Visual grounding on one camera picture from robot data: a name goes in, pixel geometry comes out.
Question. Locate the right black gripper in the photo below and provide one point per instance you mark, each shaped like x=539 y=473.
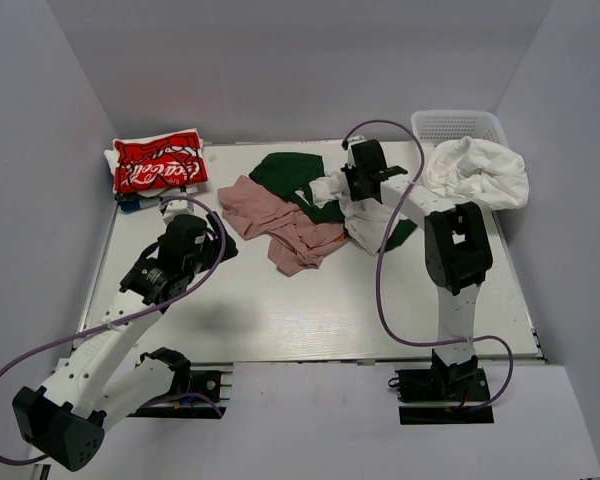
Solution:
x=356 y=193

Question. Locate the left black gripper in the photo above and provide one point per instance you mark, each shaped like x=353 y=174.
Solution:
x=216 y=245

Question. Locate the green and white t shirt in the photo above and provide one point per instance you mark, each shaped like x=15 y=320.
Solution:
x=324 y=196

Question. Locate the pink t shirt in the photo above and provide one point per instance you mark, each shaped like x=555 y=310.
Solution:
x=296 y=242

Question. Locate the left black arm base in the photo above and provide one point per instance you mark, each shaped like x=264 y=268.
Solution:
x=207 y=398

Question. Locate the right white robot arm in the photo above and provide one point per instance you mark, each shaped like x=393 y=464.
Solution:
x=456 y=244

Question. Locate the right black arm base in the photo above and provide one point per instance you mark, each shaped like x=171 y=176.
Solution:
x=422 y=403

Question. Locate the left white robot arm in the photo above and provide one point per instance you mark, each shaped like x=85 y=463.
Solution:
x=67 y=416

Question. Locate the folded blue t shirt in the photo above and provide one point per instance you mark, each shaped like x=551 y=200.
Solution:
x=133 y=203

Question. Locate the white plastic basket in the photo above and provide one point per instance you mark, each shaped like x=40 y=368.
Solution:
x=433 y=127

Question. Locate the folded red coca-cola t shirt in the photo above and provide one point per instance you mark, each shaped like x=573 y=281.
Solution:
x=157 y=163

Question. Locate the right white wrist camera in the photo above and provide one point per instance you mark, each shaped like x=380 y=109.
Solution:
x=348 y=146

